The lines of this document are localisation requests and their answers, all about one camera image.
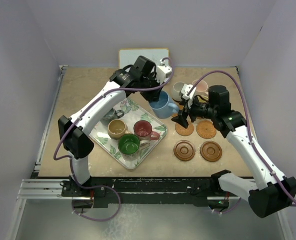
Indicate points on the small whiteboard with stand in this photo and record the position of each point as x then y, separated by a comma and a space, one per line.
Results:
128, 56

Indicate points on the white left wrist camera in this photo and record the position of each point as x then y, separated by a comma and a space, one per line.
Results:
163, 71

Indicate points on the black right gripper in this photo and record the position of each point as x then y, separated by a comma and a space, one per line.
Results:
188, 109

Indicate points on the green ceramic cup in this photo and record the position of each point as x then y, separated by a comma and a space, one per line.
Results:
129, 144

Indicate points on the orange wooden coaster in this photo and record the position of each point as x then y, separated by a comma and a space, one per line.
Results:
181, 108

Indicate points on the tan ceramic cup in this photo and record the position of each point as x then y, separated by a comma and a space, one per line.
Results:
117, 128

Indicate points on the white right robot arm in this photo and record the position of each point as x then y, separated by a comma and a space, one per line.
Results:
271, 190

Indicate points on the white ceramic cup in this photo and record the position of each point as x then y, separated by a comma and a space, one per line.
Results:
176, 90

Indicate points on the woven bamboo coaster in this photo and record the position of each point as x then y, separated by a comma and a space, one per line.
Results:
205, 129
184, 131

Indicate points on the light blue ceramic cup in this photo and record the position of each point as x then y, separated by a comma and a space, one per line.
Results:
164, 107

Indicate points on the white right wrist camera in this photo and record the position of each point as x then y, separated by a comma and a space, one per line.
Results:
187, 92

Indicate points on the pink ceramic cup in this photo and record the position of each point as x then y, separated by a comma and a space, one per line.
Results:
202, 87

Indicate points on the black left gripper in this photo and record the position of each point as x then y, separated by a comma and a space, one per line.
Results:
154, 96

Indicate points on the brown ringed coaster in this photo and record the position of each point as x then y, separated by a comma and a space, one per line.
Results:
211, 151
184, 150

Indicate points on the grey blue ceramic cup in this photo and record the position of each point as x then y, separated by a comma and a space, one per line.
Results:
113, 114

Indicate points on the red ceramic cup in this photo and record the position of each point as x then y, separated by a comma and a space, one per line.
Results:
144, 130

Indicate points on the black front rail base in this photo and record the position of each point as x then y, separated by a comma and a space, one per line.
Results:
100, 192

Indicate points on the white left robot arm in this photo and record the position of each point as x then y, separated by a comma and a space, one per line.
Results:
144, 76

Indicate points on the aluminium frame rail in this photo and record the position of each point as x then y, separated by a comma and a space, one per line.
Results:
42, 188

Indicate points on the yellow ceramic cup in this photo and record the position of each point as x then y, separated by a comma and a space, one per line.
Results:
204, 97

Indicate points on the floral serving tray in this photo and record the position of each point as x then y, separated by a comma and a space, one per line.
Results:
133, 113

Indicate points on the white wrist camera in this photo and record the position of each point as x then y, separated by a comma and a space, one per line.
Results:
163, 71
187, 92

